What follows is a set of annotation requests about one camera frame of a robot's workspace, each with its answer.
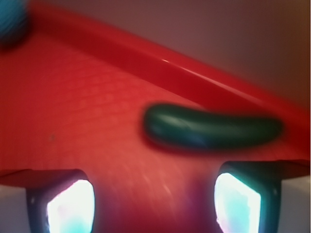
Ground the red plastic tray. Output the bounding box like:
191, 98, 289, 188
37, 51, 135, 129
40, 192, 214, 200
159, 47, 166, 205
0, 1, 310, 233

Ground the dark green plastic pickle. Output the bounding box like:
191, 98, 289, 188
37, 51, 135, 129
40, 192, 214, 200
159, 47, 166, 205
143, 103, 284, 150

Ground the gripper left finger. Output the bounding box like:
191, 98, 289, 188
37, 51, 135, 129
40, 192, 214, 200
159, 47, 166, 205
0, 169, 95, 233

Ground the blue dimpled ball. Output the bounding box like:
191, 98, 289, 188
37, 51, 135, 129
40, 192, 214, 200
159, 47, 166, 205
0, 0, 30, 50

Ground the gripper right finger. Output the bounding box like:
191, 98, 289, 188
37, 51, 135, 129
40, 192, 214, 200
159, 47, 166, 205
214, 160, 311, 233

